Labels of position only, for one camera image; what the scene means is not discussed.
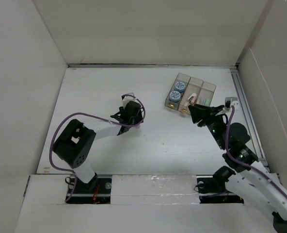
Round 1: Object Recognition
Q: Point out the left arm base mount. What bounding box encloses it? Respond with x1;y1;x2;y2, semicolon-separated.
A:
65;175;112;204

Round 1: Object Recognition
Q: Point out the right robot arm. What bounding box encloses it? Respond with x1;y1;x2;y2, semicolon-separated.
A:
188;104;287;233

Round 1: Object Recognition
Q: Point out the aluminium rail right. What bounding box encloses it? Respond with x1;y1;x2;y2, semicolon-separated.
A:
230;67;270;171

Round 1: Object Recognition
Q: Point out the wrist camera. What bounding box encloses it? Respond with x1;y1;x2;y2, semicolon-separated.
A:
121;92;135;106
225;97;240;110

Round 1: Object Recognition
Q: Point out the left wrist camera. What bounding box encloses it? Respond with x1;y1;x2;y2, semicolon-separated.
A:
121;92;135;106

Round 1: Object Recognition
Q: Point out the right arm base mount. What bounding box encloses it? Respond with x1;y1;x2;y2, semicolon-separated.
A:
193;166;244;204

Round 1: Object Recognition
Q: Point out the clear three-compartment organizer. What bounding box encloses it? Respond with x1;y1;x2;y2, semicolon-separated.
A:
164;73;216;115

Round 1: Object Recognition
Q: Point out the green highlighter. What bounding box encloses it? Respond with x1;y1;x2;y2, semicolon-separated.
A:
201;99;211;106

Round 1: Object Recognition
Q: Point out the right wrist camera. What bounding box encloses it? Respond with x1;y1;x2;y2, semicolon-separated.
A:
225;97;240;110

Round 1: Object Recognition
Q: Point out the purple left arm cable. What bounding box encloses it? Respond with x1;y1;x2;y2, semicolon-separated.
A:
48;93;147;202

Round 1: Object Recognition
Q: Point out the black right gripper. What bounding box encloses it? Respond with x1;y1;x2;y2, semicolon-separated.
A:
187;103;227;150

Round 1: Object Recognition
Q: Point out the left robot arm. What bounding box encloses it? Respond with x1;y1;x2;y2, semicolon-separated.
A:
49;100;145;193

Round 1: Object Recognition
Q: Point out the blue tape roll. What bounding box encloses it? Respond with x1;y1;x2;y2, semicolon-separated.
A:
169;90;181;102
174;81;187;93

